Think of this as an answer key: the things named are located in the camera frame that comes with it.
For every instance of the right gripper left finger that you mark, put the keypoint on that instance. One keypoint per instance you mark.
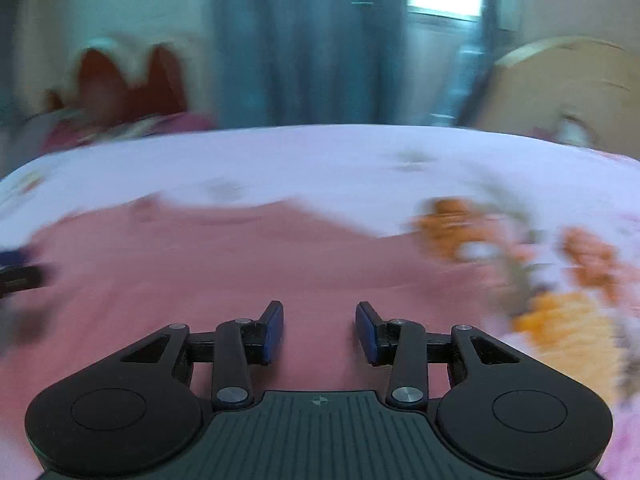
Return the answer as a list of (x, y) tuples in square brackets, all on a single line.
[(156, 371)]

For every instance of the floral white bed sheet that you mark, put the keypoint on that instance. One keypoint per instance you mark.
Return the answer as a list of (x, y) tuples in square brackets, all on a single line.
[(371, 178)]

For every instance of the teal blue curtain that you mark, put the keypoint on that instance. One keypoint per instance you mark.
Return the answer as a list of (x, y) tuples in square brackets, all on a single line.
[(304, 62)]

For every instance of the cream round headboard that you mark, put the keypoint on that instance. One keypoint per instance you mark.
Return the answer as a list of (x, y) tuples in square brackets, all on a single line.
[(571, 90)]

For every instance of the red heart-shaped headboard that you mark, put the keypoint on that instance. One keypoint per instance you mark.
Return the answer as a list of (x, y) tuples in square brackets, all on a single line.
[(116, 80)]

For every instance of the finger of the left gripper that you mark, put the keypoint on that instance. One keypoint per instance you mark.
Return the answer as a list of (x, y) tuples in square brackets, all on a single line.
[(20, 272)]

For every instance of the pink sweater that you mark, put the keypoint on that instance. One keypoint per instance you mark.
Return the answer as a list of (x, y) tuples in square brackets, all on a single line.
[(118, 274)]

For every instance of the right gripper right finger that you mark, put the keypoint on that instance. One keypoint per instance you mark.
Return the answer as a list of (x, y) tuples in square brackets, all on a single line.
[(408, 349)]

